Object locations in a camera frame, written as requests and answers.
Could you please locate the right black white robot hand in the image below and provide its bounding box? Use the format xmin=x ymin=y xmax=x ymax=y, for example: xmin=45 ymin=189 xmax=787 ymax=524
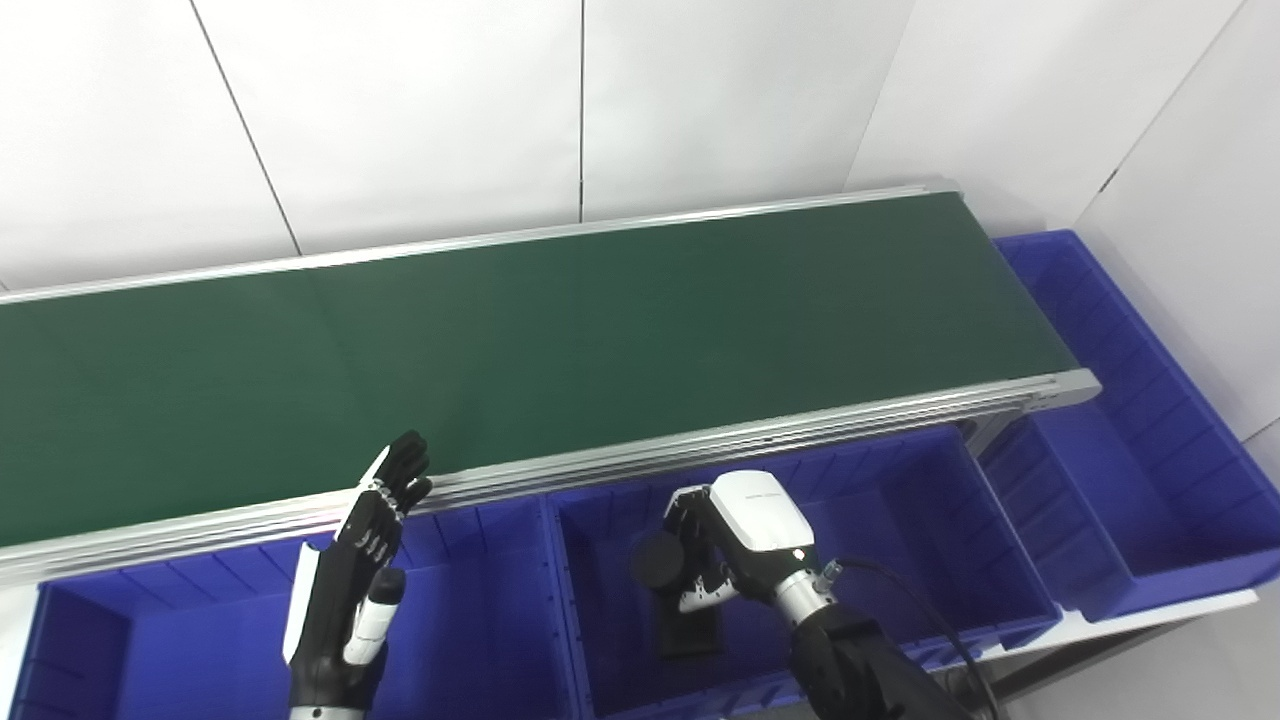
xmin=663 ymin=470 xmax=841 ymax=626

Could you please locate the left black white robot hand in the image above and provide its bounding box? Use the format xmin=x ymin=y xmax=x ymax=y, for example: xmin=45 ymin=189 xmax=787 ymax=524
xmin=283 ymin=432 xmax=434 ymax=711

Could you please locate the black cylinder block part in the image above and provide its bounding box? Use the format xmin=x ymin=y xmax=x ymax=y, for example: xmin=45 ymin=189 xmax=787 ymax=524
xmin=630 ymin=530 xmax=726 ymax=658

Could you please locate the blue plastic bin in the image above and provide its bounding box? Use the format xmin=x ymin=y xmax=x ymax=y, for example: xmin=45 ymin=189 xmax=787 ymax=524
xmin=8 ymin=497 xmax=581 ymax=720
xmin=980 ymin=230 xmax=1280 ymax=621
xmin=545 ymin=425 xmax=1061 ymax=720

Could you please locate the green conveyor belt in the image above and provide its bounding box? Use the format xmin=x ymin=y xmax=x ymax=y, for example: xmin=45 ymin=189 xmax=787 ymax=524
xmin=0 ymin=192 xmax=1079 ymax=549
xmin=0 ymin=180 xmax=1101 ymax=586

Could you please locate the aluminium conveyor support leg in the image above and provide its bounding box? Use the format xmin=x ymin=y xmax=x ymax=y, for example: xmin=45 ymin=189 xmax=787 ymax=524
xmin=958 ymin=412 xmax=1036 ymax=473

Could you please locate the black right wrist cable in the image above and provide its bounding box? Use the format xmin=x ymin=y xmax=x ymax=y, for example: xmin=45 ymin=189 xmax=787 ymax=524
xmin=820 ymin=557 xmax=1001 ymax=720

